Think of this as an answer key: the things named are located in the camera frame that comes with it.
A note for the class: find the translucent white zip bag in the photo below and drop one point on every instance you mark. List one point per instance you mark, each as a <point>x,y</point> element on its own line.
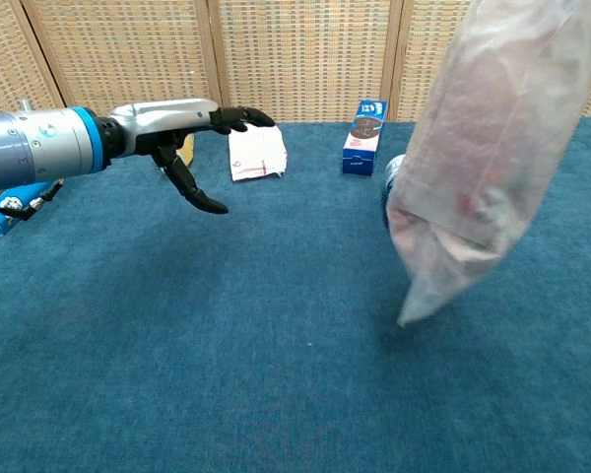
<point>497,123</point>

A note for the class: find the blue Oreo cookie box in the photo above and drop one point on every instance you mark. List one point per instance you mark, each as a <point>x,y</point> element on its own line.
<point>364,143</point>

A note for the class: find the yellow drink plastic bottle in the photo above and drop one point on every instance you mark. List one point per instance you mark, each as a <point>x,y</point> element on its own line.
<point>188,150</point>

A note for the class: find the woven rattan folding screen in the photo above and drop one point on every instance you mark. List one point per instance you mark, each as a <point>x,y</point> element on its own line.
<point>300,59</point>

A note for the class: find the blue soda can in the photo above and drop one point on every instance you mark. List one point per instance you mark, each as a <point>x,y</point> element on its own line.
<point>394,170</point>

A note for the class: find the white red-printed tissue packet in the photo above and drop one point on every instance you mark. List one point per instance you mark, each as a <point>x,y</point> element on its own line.
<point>256,153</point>

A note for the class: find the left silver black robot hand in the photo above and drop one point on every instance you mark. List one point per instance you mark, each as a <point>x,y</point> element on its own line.
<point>162,118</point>

